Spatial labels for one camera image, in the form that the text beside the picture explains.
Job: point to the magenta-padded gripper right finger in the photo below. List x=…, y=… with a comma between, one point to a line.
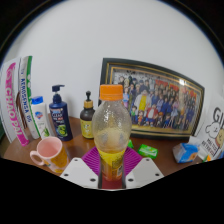
x=145, y=171

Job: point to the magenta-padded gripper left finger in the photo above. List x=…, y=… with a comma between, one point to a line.
x=78, y=171

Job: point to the orange-capped clear juice bottle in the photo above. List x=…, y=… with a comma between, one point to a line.
x=111, y=126

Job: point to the pink mug with orange print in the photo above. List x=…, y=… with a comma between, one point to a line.
x=50, y=150

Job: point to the blue tissue pack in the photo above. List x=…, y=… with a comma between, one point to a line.
x=185, y=153

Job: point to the brown pump bottle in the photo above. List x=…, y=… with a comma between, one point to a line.
x=87, y=123

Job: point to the dark blue pump bottle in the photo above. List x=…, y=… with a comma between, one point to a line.
x=60, y=120

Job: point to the white bottle with blue cap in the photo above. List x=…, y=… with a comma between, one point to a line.
x=40, y=118

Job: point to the dark framed group photo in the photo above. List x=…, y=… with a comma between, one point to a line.
x=160, y=100

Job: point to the white paper gift bag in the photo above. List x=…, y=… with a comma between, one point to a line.
x=215, y=130

